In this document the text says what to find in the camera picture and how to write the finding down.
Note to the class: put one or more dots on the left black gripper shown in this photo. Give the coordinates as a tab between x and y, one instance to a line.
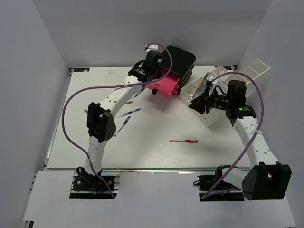
159	69

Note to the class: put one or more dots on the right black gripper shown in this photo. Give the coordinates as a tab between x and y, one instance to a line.
198	103

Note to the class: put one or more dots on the black pink drawer organizer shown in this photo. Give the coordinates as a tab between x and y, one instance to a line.
180	63

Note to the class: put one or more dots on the red pen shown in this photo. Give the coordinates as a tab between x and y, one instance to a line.
183	141

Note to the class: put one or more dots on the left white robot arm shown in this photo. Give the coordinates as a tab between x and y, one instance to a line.
100	120

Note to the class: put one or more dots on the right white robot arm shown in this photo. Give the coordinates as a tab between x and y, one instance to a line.
257	172

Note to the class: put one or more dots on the blue clear pen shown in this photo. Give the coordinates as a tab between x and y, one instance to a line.
129	112

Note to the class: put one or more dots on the blue capped pen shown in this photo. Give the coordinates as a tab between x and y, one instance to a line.
123	125

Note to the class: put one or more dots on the blue sticker label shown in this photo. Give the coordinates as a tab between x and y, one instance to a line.
81	69

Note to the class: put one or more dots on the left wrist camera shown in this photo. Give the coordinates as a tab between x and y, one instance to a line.
152	47

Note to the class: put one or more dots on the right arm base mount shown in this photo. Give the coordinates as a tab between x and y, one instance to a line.
205	182

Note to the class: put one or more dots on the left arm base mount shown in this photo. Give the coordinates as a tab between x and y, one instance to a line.
89	186

